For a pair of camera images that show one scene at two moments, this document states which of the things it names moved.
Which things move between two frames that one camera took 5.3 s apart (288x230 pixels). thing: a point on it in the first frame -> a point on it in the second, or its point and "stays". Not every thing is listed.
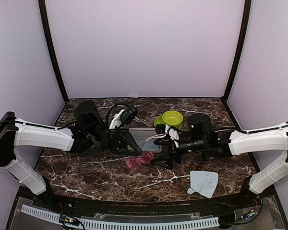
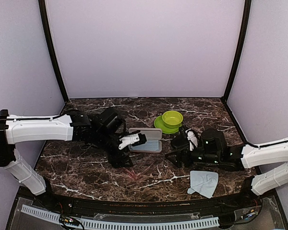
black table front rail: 215,207 stays
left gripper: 114,139 -> 118,160
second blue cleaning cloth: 204,183 stays
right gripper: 172,152 -> 180,159
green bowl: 173,118 stays
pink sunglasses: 134,162 -> 132,174
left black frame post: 47,32 stays
